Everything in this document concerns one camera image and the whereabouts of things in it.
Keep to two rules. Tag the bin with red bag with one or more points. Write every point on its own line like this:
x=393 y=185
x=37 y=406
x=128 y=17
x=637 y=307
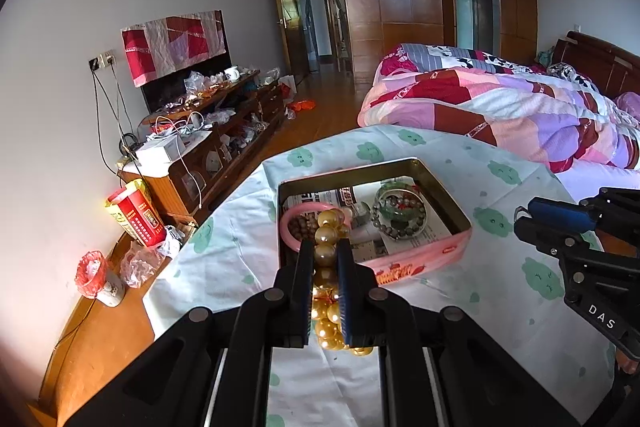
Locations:
x=95 y=274

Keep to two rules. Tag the crumpled clear plastic bags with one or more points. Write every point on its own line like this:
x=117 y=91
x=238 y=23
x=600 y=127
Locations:
x=145 y=257

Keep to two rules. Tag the brown wooden wardrobe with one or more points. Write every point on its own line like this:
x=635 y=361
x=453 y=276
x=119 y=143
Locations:
x=400 y=17

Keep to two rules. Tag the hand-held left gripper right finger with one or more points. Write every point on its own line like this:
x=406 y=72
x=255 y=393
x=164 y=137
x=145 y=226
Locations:
x=345 y=292

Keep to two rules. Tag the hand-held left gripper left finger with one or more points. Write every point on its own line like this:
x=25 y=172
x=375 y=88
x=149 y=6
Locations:
x=307 y=287

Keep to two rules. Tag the wall power socket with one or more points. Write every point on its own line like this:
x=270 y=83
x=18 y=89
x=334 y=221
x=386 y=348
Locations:
x=102 y=60

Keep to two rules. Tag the brown wooden bead strand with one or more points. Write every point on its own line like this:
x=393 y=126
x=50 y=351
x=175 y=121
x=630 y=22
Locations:
x=302 y=227

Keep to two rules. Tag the dark wooden headboard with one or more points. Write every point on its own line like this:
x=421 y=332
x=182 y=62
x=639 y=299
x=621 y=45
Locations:
x=600 y=57

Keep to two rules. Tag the red yellow carton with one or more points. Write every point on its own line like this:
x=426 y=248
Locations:
x=137 y=214

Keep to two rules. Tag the white cardboard box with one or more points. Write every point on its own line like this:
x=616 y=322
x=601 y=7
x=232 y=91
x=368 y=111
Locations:
x=160 y=152

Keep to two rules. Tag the red white patchwork cloth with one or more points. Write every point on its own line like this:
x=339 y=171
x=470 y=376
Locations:
x=170 y=44

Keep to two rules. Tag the grey metal trinket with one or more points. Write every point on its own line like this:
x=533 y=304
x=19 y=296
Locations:
x=360 y=213

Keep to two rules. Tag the pink bed sheet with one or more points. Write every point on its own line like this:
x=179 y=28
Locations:
x=600 y=179

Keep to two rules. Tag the pink bangle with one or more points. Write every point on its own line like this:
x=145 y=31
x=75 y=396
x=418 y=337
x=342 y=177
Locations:
x=300 y=207

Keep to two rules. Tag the pink tin box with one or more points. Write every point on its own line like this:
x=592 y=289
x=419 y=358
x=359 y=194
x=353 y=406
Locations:
x=425 y=264

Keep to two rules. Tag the newspaper sheet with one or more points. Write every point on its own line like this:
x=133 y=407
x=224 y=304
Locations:
x=327 y=197

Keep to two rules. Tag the wooden television cabinet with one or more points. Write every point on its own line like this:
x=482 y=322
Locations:
x=240 y=117

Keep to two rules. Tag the wooden door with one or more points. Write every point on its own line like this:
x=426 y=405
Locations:
x=284 y=17

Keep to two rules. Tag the black white patterned pillow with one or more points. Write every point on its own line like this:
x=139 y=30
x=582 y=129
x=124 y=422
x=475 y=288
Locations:
x=570 y=74

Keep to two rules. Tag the red white plastic bag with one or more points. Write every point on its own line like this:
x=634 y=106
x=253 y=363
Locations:
x=288 y=88

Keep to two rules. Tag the person's right hand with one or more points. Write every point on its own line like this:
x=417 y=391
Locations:
x=631 y=361

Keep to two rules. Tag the white mug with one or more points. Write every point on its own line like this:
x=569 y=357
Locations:
x=231 y=73

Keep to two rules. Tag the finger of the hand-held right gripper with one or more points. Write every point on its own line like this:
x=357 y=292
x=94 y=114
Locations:
x=542 y=234
x=560 y=212

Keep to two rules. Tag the clear plastic bag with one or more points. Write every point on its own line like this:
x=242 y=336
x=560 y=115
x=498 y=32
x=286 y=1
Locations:
x=195 y=83

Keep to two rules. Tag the orange cloth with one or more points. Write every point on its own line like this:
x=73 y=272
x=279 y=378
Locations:
x=301 y=105

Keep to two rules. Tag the green bangle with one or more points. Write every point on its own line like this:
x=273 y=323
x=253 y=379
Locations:
x=387 y=207

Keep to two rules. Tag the black television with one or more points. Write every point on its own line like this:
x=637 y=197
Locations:
x=165 y=94

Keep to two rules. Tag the bed with patchwork quilt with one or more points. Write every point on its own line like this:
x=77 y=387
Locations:
x=500 y=107

